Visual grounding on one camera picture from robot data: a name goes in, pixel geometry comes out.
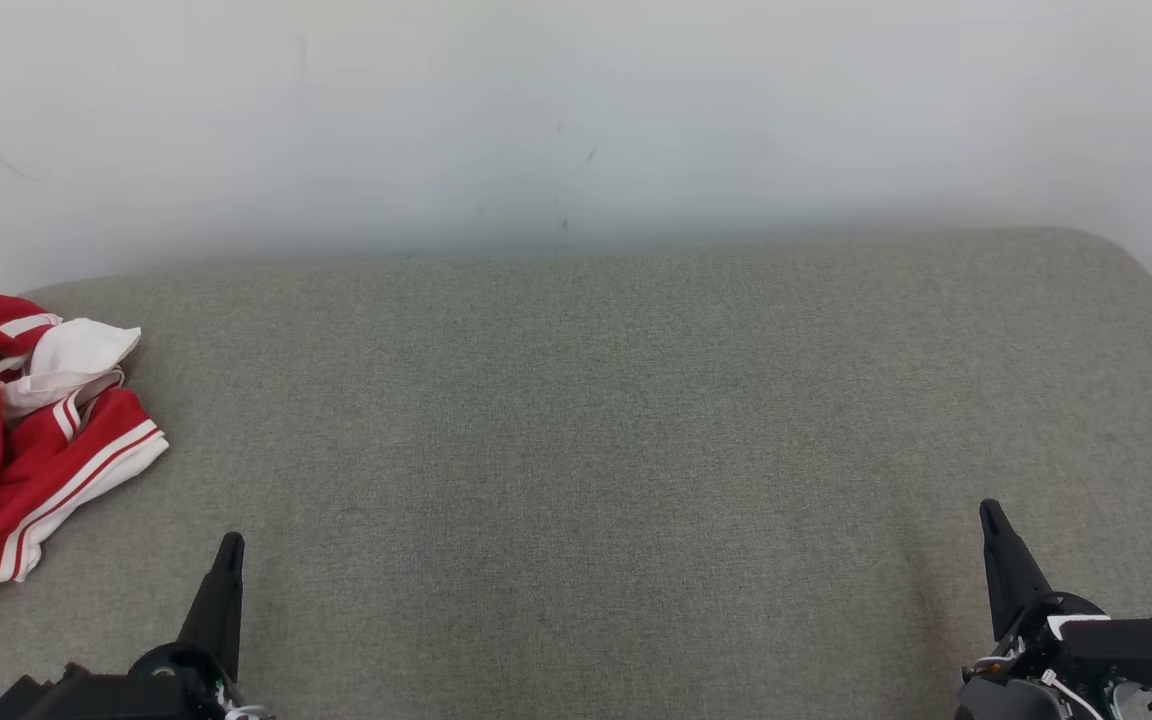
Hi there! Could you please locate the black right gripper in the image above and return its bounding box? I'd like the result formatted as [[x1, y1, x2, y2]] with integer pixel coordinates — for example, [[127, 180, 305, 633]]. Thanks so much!
[[976, 499, 1119, 720]]

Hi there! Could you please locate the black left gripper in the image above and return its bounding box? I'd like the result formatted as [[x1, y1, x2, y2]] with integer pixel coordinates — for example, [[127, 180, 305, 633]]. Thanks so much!
[[126, 532, 249, 720]]

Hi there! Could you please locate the red basketball jersey with number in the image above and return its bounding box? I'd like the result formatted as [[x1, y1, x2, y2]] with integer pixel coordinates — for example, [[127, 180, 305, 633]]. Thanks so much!
[[0, 316, 170, 607]]

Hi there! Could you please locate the grey fabric sofa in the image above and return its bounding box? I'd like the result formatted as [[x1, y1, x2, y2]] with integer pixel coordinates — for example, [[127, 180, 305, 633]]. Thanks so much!
[[0, 226, 1152, 720]]

